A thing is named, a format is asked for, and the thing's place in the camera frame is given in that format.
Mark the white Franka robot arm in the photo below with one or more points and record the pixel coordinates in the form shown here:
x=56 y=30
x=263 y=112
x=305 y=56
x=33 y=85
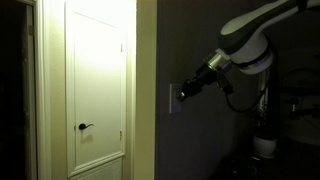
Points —
x=246 y=40

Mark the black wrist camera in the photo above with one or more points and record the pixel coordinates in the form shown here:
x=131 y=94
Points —
x=225 y=85

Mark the dark equipment stand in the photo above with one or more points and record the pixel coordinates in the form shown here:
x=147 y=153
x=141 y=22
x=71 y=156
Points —
x=300 y=91

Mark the white door frame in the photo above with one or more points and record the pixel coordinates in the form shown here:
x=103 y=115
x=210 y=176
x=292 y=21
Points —
x=43 y=100

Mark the small metal door hinge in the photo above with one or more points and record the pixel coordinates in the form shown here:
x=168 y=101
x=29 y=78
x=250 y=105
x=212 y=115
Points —
x=120 y=135
x=121 y=47

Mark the white panel door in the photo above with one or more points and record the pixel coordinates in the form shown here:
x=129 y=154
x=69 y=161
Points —
x=98 y=83

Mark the white wall switch plate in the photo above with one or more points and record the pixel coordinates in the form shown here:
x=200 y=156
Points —
x=173 y=100

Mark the dark open door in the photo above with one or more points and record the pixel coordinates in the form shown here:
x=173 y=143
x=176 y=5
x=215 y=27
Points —
x=13 y=100

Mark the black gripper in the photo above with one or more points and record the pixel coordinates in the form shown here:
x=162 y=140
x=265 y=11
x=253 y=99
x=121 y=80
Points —
x=205 y=76

